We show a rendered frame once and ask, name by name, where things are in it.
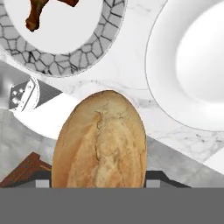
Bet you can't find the silver riveted metal fitting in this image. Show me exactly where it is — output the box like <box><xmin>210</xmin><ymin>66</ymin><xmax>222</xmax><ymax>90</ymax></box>
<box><xmin>8</xmin><ymin>76</ymin><xmax>64</xmax><ymax>113</ymax></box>

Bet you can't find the white flat panel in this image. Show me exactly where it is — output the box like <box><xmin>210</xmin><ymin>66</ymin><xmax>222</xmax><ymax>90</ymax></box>
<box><xmin>12</xmin><ymin>92</ymin><xmax>81</xmax><ymax>141</ymax></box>

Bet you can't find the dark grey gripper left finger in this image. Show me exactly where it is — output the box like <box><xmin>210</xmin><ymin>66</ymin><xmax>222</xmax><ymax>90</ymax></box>
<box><xmin>11</xmin><ymin>170</ymin><xmax>53</xmax><ymax>189</ymax></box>

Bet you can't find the white plate with crackle rim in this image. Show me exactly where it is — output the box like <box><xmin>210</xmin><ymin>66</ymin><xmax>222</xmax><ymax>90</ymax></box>
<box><xmin>0</xmin><ymin>0</ymin><xmax>128</xmax><ymax>79</ymax></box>

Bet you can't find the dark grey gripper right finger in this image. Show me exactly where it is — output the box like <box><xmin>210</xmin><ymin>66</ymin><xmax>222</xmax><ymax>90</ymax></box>
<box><xmin>144</xmin><ymin>170</ymin><xmax>192</xmax><ymax>189</ymax></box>

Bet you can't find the oval brown bread loaf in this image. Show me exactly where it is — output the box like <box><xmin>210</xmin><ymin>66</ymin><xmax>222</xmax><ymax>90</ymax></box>
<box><xmin>51</xmin><ymin>89</ymin><xmax>148</xmax><ymax>189</ymax></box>

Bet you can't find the brown chicken drumstick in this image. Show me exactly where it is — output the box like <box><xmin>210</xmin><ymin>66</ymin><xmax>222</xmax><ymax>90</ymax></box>
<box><xmin>24</xmin><ymin>0</ymin><xmax>81</xmax><ymax>33</ymax></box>

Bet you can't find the brown wooden board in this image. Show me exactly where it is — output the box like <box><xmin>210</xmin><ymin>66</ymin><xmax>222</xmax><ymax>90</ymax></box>
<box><xmin>0</xmin><ymin>151</ymin><xmax>53</xmax><ymax>188</ymax></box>

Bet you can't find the plain white plate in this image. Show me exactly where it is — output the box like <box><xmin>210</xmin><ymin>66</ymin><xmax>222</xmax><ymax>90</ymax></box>
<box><xmin>144</xmin><ymin>0</ymin><xmax>224</xmax><ymax>132</ymax></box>

